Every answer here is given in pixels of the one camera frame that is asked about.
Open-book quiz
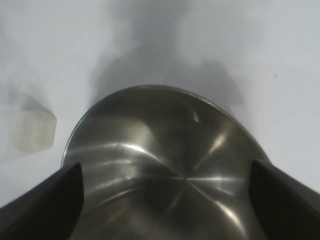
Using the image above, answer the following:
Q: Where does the translucent plastic measuring cup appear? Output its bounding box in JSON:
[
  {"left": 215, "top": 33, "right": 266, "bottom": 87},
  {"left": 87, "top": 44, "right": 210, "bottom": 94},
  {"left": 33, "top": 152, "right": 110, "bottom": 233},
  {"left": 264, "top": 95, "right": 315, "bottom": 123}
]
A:
[{"left": 0, "top": 93, "right": 58, "bottom": 154}]

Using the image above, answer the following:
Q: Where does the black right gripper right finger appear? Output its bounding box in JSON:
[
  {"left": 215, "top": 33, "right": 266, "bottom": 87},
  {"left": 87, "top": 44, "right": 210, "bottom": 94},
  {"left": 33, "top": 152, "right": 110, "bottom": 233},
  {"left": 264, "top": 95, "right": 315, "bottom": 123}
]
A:
[{"left": 249, "top": 159, "right": 320, "bottom": 240}]

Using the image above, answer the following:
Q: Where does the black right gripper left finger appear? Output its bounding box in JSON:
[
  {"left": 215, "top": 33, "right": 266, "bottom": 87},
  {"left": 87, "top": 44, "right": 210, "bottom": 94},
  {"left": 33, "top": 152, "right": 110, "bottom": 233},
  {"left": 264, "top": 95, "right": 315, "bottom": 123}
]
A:
[{"left": 0, "top": 162, "right": 84, "bottom": 240}]

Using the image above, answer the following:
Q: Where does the stainless steel bowl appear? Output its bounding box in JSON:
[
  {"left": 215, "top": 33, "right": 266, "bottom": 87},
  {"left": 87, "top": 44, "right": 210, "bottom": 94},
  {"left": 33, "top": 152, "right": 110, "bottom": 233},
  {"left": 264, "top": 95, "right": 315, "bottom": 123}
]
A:
[{"left": 60, "top": 84, "right": 275, "bottom": 240}]

